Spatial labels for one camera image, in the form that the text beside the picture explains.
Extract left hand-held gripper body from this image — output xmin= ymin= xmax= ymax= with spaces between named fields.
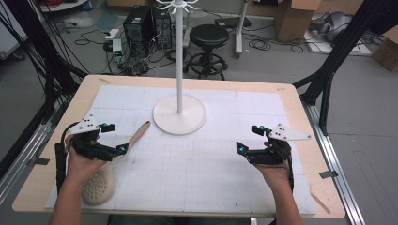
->
xmin=66 ymin=113 xmax=122 ymax=162

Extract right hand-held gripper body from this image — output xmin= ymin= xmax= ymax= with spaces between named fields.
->
xmin=245 ymin=123 xmax=313 ymax=166

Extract beige slotted spoon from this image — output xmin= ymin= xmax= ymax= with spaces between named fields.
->
xmin=82 ymin=120 xmax=152 ymax=206

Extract person's right hand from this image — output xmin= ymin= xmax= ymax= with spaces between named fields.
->
xmin=254 ymin=142 xmax=293 ymax=190

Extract person's left hand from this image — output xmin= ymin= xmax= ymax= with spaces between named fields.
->
xmin=65 ymin=134 xmax=108 ymax=186

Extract white grid mat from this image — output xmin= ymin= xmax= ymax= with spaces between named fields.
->
xmin=45 ymin=84 xmax=317 ymax=217

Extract white hook stand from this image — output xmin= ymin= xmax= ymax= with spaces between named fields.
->
xmin=152 ymin=0 xmax=207 ymax=136

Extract thin wooden strip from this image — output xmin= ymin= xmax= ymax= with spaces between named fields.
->
xmin=309 ymin=189 xmax=331 ymax=216

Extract small white device box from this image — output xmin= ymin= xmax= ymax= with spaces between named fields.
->
xmin=111 ymin=38 xmax=124 ymax=57

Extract white power strip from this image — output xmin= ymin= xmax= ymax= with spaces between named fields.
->
xmin=104 ymin=27 xmax=122 ymax=42

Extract white pole stand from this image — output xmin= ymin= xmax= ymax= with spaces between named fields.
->
xmin=234 ymin=0 xmax=251 ymax=59

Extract black computer tower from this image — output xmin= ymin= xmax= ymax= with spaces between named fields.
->
xmin=122 ymin=6 xmax=158 ymax=58
xmin=153 ymin=8 xmax=174 ymax=50

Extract black round stool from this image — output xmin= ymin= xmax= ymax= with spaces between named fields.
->
xmin=187 ymin=23 xmax=231 ymax=81

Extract flat black device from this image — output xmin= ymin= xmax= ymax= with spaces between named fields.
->
xmin=214 ymin=16 xmax=253 ymax=29

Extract white floor board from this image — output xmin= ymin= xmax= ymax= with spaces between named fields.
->
xmin=304 ymin=30 xmax=374 ymax=58

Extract large cardboard box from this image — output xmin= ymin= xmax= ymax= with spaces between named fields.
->
xmin=273 ymin=0 xmax=322 ymax=43

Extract grey headset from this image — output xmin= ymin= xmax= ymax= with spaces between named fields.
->
xmin=309 ymin=11 xmax=353 ymax=44

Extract round white table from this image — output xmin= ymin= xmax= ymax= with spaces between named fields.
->
xmin=38 ymin=0 xmax=89 ymax=13

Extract small cardboard box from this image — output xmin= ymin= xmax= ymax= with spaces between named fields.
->
xmin=371 ymin=26 xmax=398 ymax=73

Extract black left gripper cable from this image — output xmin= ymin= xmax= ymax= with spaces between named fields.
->
xmin=54 ymin=121 xmax=80 ymax=195

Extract aluminium rail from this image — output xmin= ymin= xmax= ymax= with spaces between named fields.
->
xmin=300 ymin=101 xmax=366 ymax=225
xmin=0 ymin=101 xmax=62 ymax=205

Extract black coiled floor cable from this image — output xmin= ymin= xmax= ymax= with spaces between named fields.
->
xmin=248 ymin=32 xmax=305 ymax=54

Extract black metal frame stand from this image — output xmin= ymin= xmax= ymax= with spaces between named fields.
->
xmin=0 ymin=0 xmax=89 ymax=179
xmin=293 ymin=0 xmax=398 ymax=136

